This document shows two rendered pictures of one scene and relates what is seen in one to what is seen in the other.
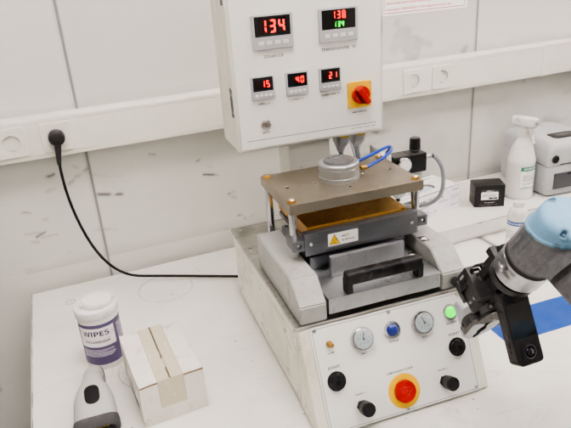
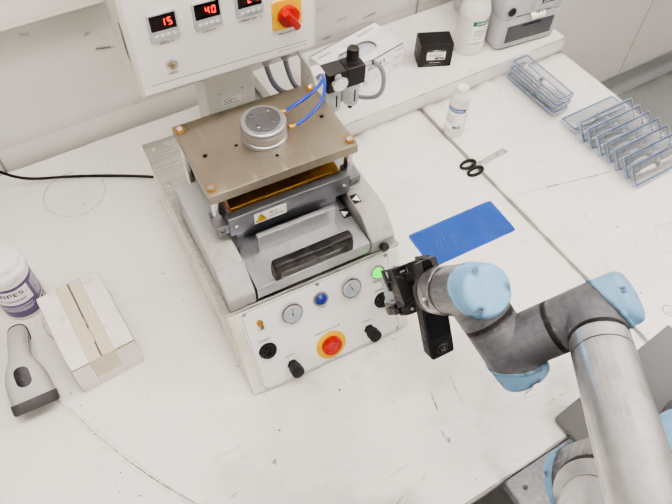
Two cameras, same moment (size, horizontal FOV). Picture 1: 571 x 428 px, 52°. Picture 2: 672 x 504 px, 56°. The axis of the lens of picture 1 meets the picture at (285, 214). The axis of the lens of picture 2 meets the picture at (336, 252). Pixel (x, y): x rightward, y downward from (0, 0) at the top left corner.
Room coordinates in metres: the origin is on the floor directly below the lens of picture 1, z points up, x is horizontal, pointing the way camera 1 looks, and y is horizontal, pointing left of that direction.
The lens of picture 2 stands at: (0.27, -0.07, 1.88)
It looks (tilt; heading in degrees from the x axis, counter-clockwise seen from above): 54 degrees down; 348
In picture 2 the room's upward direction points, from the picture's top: 2 degrees clockwise
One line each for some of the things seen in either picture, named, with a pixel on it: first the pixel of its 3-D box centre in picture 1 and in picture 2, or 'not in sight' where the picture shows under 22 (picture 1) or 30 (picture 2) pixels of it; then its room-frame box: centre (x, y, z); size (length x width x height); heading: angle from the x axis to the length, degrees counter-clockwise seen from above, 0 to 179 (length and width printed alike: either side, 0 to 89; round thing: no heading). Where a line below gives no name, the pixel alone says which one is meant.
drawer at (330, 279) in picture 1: (351, 250); (279, 206); (1.04, -0.12, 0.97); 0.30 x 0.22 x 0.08; 17
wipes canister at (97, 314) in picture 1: (100, 329); (12, 283); (1.05, 0.40, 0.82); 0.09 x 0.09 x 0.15
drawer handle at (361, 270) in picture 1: (383, 273); (312, 254); (0.90, -0.16, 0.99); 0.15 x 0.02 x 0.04; 107
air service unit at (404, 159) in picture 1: (406, 171); (342, 83); (1.27, -0.28, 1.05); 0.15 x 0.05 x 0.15; 107
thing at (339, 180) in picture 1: (342, 183); (268, 131); (1.12, -0.12, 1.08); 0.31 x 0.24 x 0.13; 107
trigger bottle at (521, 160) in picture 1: (522, 157); (477, 6); (1.67, -0.72, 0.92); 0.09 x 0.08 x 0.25; 33
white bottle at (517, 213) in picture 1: (516, 226); (458, 110); (1.40, -0.61, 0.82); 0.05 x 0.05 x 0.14
